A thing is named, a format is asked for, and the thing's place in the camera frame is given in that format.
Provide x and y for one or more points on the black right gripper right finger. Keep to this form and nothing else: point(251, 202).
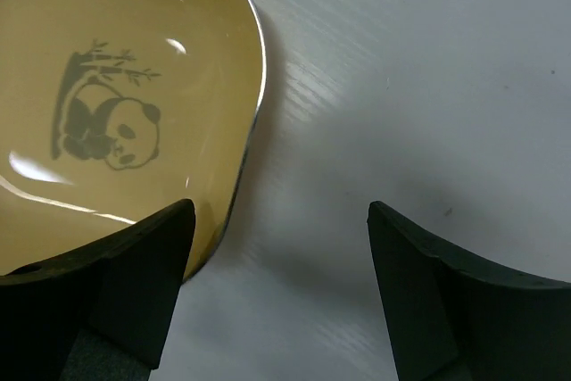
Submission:
point(454, 315)

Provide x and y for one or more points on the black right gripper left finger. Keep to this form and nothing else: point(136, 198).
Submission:
point(101, 311)

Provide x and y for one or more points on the yellow square panda dish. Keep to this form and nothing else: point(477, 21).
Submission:
point(113, 109)

